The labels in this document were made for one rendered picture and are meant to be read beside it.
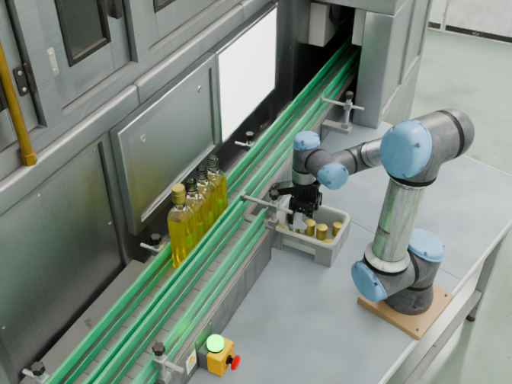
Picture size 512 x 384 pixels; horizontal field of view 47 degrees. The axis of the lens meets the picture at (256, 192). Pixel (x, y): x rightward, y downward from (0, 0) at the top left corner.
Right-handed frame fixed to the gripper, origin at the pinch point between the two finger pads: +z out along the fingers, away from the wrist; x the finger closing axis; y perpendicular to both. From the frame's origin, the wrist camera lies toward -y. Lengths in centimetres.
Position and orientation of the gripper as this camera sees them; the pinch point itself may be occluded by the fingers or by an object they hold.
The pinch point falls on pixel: (295, 225)
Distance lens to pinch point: 192.9
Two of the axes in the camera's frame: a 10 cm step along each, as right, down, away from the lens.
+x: 4.7, -5.6, 6.8
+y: 8.8, 3.0, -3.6
